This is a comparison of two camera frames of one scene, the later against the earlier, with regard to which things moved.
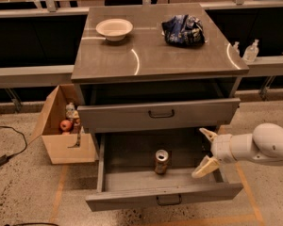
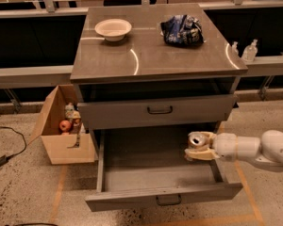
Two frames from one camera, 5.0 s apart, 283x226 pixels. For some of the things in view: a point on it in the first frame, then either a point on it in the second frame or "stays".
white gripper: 221,148 to 225,145
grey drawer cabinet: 150,78 stays
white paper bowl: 114,29 stays
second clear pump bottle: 235,49 stays
